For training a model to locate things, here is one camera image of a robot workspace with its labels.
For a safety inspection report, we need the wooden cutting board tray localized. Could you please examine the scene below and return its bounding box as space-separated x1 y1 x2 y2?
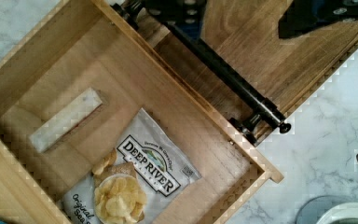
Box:
136 0 358 147

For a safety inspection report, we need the Deep River chips bag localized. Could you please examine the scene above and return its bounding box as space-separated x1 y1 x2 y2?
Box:
62 109 200 224

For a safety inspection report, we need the clear plastic lid container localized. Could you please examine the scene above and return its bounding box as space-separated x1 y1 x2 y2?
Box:
295 195 358 224

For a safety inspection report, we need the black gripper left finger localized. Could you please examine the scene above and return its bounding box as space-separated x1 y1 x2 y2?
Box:
111 0 206 39

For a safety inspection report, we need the wooden drawer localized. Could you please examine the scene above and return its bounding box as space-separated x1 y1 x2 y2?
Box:
0 0 282 224

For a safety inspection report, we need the wooden drawer cabinet top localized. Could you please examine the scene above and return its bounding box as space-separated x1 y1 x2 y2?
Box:
0 140 71 224

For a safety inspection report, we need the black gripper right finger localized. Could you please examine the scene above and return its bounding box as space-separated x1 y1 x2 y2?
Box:
278 0 358 39

